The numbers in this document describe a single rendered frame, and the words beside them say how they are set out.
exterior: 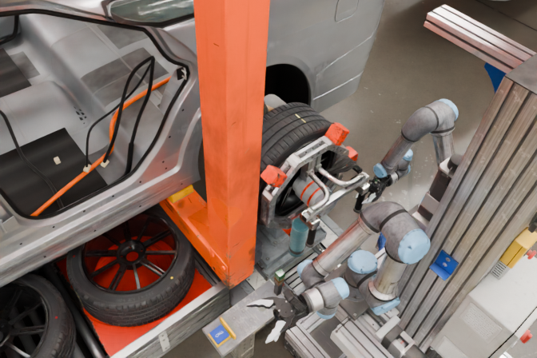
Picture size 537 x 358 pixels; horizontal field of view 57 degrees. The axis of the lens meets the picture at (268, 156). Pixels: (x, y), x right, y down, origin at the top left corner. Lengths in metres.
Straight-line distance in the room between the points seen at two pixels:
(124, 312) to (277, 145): 1.13
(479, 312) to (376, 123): 2.53
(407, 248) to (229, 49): 0.86
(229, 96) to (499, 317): 1.19
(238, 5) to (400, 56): 3.76
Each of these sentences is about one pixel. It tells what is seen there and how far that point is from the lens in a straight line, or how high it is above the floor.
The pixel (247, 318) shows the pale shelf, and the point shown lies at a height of 0.45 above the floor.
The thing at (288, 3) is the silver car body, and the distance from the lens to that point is 2.37.
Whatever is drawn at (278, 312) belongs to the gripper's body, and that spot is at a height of 1.24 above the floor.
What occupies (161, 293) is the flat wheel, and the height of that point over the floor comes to 0.50.
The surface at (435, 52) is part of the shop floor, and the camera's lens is 5.23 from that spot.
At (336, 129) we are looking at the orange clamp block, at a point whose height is 1.15.
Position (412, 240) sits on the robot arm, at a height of 1.46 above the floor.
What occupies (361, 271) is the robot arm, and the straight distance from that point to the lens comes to 2.09.
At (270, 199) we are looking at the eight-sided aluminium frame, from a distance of 2.32.
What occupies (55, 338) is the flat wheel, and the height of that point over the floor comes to 0.50.
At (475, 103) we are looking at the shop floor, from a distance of 4.76.
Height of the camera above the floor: 2.81
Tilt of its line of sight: 48 degrees down
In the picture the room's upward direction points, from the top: 4 degrees clockwise
